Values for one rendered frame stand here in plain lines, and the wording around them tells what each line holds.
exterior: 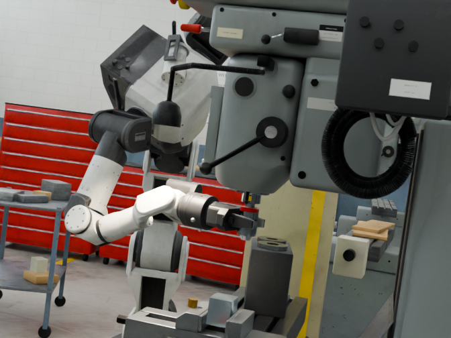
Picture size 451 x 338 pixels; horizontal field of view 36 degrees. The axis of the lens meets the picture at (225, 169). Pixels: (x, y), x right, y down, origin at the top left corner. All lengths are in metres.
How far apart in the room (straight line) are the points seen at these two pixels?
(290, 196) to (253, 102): 1.85
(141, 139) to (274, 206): 1.56
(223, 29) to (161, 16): 9.88
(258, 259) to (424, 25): 0.94
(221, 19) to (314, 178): 0.42
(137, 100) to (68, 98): 9.92
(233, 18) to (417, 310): 0.75
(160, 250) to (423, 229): 1.10
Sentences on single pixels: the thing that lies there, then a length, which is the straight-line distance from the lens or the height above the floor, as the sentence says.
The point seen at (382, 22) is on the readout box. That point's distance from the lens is 1.29.
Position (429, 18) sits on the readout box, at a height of 1.69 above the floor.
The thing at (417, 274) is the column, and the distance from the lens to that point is 1.48.
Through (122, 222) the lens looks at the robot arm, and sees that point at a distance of 1.83.
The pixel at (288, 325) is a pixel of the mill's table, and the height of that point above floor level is 0.94.
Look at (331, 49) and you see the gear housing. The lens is 1.54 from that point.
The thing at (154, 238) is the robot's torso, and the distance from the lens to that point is 2.34.
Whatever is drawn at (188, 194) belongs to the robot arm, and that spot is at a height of 1.27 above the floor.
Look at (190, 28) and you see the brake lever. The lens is 1.83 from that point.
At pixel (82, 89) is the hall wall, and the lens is 11.81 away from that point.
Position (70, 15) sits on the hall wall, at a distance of 12.08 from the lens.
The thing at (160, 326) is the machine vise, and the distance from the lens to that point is 1.55.
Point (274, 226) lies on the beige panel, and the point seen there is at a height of 1.01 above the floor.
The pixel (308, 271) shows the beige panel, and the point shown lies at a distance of 3.43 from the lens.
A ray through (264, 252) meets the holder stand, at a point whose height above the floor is 1.12.
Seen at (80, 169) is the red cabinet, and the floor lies 0.90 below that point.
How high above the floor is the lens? 1.44
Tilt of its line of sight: 3 degrees down
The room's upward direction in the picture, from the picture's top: 7 degrees clockwise
